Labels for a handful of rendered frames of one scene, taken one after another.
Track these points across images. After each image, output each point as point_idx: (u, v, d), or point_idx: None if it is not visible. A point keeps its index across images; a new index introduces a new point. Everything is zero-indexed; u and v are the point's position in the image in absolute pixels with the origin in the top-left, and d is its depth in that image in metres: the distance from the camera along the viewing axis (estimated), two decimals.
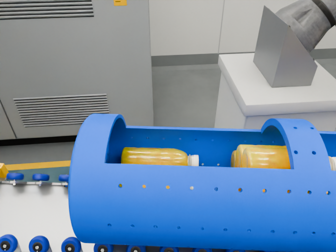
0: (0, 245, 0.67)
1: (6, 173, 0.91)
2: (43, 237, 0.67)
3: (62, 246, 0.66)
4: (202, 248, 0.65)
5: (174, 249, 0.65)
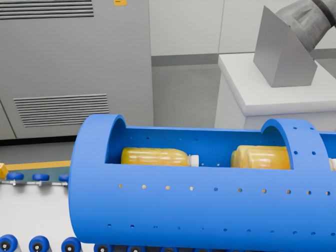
0: (0, 245, 0.67)
1: (6, 173, 0.91)
2: (43, 237, 0.67)
3: (62, 246, 0.66)
4: (202, 248, 0.65)
5: (174, 249, 0.65)
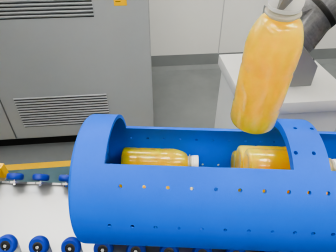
0: (0, 245, 0.67)
1: (6, 173, 0.91)
2: (43, 237, 0.67)
3: (62, 246, 0.66)
4: (202, 248, 0.65)
5: (174, 249, 0.65)
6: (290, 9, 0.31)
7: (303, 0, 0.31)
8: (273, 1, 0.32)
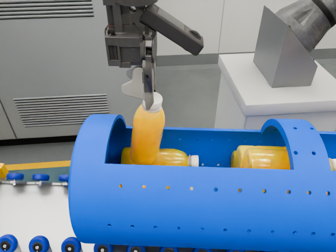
0: (0, 245, 0.67)
1: (6, 173, 0.91)
2: (43, 237, 0.67)
3: (62, 246, 0.66)
4: (202, 248, 0.65)
5: (174, 249, 0.65)
6: (152, 108, 0.58)
7: (159, 104, 0.58)
8: (144, 102, 0.58)
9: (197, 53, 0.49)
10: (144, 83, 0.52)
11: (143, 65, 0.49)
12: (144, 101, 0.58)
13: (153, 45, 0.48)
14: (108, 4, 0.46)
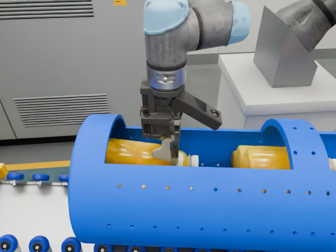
0: (0, 245, 0.67)
1: (6, 173, 0.91)
2: (43, 237, 0.67)
3: (62, 246, 0.66)
4: (202, 248, 0.65)
5: (174, 249, 0.65)
6: None
7: None
8: (180, 159, 0.68)
9: (216, 129, 0.59)
10: (172, 151, 0.62)
11: (172, 139, 0.59)
12: (181, 158, 0.68)
13: (180, 123, 0.59)
14: (144, 93, 0.56)
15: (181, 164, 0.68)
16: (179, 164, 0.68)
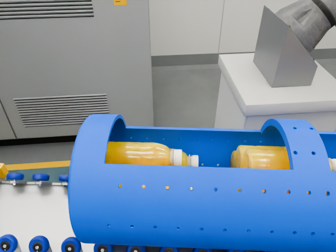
0: (0, 245, 0.67)
1: (6, 173, 0.91)
2: (43, 237, 0.67)
3: (62, 246, 0.66)
4: (202, 248, 0.65)
5: (174, 249, 0.65)
6: (176, 163, 0.67)
7: (179, 165, 0.69)
8: (178, 155, 0.67)
9: None
10: None
11: None
12: (179, 154, 0.67)
13: None
14: None
15: (180, 160, 0.67)
16: (178, 160, 0.67)
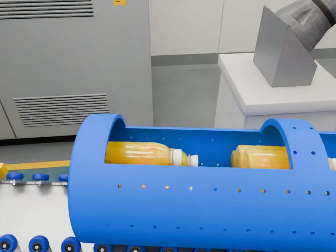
0: (0, 245, 0.67)
1: (6, 173, 0.91)
2: (43, 237, 0.67)
3: (62, 246, 0.66)
4: (202, 248, 0.65)
5: (174, 249, 0.65)
6: (176, 163, 0.67)
7: (179, 166, 0.68)
8: (178, 155, 0.67)
9: None
10: None
11: None
12: (179, 155, 0.67)
13: None
14: None
15: (180, 160, 0.67)
16: (178, 160, 0.67)
